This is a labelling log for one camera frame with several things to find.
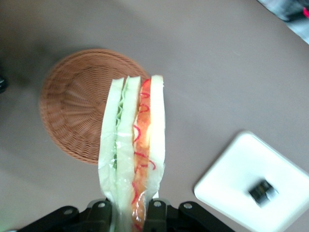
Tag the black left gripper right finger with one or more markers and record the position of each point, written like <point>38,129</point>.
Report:
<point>155,215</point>

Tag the round brown wicker basket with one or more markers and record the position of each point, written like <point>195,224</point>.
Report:
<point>77,108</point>

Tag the triangle sandwich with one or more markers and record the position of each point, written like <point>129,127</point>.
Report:
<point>125,145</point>

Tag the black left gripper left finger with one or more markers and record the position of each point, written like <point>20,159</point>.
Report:
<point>101,215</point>

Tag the small black box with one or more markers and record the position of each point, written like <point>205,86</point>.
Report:
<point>263,193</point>

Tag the beige plastic tray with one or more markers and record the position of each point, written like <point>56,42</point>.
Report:
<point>231,174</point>

